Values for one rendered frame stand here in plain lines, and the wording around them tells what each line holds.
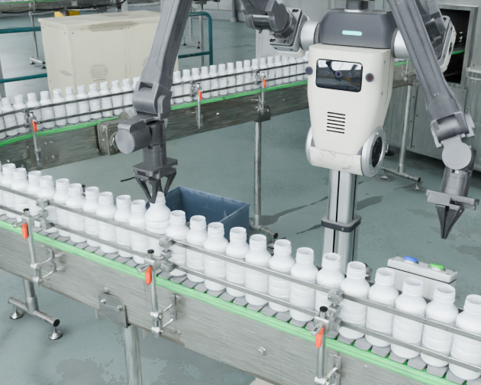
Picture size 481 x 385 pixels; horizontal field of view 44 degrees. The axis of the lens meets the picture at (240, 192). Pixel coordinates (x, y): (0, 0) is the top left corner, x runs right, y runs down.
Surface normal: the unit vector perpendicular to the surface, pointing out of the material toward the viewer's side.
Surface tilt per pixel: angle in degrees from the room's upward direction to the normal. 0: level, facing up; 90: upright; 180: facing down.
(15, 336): 0
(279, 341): 90
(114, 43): 90
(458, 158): 70
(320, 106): 90
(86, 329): 0
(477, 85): 90
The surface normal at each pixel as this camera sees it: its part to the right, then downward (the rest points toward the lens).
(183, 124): 0.63, 0.29
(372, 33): -0.55, 0.33
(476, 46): -0.78, 0.25
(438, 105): -0.24, 0.48
